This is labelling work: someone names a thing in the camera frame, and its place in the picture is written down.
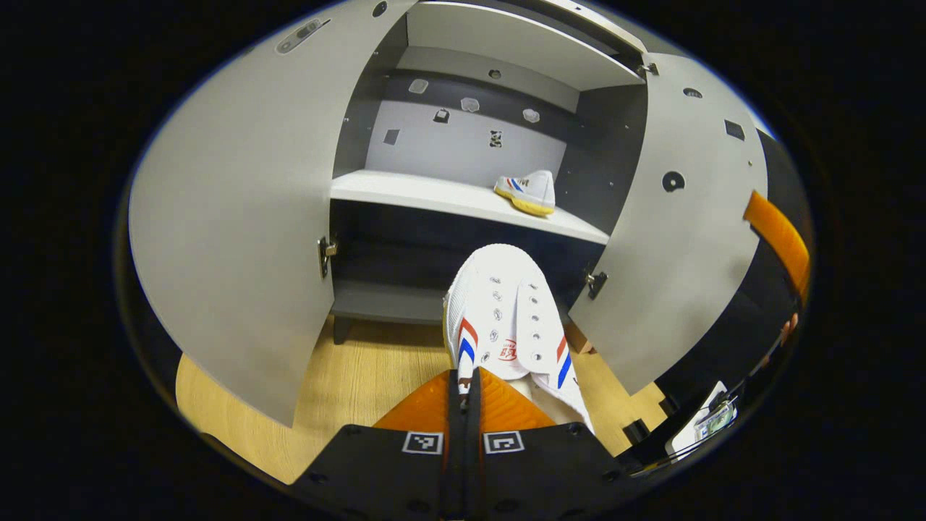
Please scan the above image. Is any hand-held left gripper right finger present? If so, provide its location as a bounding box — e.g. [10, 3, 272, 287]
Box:
[463, 366, 637, 519]

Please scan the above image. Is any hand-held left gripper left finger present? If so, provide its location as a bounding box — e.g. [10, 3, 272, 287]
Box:
[289, 368, 464, 519]

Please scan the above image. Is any white cabinet door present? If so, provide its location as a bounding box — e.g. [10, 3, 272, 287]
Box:
[568, 52, 769, 397]
[128, 0, 418, 429]

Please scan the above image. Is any white striped shoe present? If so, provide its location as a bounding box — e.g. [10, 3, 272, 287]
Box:
[493, 170, 556, 217]
[443, 244, 595, 435]

